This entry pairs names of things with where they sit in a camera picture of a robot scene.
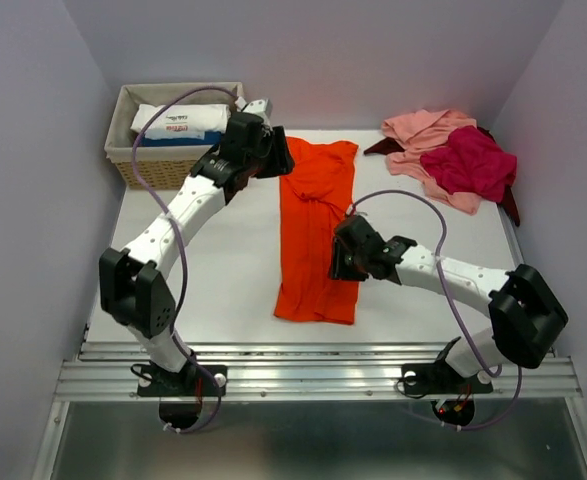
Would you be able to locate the aluminium mounting rail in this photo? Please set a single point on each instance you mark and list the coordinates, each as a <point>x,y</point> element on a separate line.
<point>256,373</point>

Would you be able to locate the dark maroon t-shirt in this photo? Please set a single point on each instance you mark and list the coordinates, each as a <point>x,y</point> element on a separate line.
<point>508,204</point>

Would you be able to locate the light pink t-shirt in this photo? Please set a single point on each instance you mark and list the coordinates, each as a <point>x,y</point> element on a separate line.
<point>419,133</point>

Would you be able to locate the white rolled t-shirt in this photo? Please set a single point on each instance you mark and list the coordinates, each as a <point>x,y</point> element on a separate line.
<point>189,121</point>

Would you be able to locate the magenta t-shirt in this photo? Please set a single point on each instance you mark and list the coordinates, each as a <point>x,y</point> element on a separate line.
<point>472,162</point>

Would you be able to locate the orange t-shirt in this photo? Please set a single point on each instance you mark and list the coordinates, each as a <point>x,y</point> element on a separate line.
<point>314,198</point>

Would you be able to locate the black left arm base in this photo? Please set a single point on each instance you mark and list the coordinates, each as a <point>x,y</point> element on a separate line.
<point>188,400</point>

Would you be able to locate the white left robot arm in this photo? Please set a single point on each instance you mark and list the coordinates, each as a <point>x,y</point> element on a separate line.
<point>133,285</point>

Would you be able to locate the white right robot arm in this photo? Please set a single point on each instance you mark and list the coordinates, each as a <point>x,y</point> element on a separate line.
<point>526,318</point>

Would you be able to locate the woven wicker basket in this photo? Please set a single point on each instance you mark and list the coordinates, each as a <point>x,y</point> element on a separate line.
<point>163,167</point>

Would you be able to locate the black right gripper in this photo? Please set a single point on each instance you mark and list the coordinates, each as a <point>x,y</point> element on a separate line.
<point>338,267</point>

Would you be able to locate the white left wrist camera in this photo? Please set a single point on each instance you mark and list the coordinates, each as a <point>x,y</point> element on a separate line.
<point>261,107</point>

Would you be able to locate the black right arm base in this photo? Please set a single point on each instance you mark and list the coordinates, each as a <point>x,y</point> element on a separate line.
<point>453,402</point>

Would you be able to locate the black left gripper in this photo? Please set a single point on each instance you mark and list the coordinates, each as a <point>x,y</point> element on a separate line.
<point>282,160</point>

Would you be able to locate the blue rolled t-shirt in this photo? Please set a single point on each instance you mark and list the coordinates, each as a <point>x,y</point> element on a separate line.
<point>204,139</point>

